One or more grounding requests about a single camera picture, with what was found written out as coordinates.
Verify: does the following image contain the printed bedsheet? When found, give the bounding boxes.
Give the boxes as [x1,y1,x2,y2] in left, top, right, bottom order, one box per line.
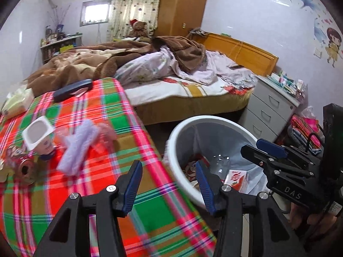
[125,74,255,105]

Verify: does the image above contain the dark blue glasses case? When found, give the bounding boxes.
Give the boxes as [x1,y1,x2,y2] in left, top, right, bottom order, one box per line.
[53,79,93,103]

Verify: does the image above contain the soft tissue pack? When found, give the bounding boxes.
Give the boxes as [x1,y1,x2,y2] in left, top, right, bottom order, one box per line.
[1,84,36,120]

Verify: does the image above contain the plaid tablecloth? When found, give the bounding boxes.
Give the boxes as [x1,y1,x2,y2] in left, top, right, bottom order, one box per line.
[0,78,217,257]

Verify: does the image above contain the white shelf unit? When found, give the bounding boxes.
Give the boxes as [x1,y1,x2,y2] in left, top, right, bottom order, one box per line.
[40,33,83,65]

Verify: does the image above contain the wooden wardrobe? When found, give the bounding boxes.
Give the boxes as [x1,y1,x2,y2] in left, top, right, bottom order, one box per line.
[154,0,211,38]

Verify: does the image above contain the clear plastic bin liner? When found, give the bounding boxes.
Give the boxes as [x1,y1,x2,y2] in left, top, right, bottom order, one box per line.
[194,127,268,194]

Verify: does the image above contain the white yogurt cup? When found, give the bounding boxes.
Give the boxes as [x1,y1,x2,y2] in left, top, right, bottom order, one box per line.
[22,116,57,161]

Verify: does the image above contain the patterned curtain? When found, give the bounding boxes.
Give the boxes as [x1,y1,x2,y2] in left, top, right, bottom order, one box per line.
[107,0,164,42]

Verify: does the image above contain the grey drawer nightstand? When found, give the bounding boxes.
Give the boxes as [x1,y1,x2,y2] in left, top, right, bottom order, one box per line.
[240,75,301,144]

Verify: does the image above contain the white round trash bin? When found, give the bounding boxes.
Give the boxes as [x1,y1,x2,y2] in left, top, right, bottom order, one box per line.
[162,115,272,211]

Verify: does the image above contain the white foam net sleeve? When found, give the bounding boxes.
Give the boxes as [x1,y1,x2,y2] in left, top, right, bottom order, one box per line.
[56,120,99,175]

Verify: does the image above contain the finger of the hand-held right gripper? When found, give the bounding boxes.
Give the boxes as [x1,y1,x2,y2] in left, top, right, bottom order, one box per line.
[256,138,313,164]
[240,145,317,178]

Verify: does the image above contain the dried branches in vase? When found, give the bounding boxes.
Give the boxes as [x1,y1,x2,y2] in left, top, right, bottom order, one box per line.
[47,4,71,34]

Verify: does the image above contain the small window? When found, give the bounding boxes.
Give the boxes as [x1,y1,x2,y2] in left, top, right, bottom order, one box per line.
[80,0,113,27]

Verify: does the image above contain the white floral quilt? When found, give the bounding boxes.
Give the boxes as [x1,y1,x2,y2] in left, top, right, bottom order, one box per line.
[115,47,258,89]

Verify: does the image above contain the clear plastic cup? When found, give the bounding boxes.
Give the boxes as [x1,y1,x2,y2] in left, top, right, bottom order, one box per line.
[93,123,119,146]

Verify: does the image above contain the person's right hand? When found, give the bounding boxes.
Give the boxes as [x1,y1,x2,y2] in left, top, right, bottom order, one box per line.
[291,202,335,231]

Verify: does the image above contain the blue dolphin wall sticker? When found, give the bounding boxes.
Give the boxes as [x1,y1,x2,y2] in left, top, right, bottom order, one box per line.
[297,0,322,10]

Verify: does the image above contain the crushed drink can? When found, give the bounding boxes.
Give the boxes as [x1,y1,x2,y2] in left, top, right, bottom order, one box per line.
[5,145,38,186]

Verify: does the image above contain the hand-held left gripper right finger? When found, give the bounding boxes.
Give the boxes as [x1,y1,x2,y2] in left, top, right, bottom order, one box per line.
[195,161,306,257]

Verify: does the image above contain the row of small bottles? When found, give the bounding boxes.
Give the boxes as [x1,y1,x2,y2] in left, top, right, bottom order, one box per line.
[40,25,81,46]

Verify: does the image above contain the red and white carton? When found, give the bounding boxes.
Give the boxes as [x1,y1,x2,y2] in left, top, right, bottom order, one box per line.
[224,169,249,192]

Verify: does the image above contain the red printed wrapper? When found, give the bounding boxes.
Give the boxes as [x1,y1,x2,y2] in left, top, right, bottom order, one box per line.
[183,160,205,183]

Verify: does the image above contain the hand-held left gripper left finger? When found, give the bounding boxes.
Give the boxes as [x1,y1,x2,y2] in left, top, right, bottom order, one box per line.
[33,160,143,257]

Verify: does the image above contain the brown teddy bear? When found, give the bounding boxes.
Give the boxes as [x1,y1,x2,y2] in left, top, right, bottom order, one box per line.
[127,19,150,38]

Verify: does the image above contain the pile of small boxes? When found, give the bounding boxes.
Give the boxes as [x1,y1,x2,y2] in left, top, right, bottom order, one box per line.
[268,69,308,100]

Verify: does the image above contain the wooden bed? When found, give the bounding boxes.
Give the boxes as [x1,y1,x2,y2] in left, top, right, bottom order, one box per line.
[21,32,279,126]

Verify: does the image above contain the pile of folded plaid cloth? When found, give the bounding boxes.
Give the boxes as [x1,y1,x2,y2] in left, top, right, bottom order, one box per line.
[287,115,322,155]

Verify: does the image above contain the brown fleece blanket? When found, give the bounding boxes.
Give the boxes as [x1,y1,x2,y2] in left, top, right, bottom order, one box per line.
[23,36,207,97]

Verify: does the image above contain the cartoon girl wall sticker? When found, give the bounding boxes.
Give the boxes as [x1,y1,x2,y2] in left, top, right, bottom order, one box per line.
[313,16,343,68]

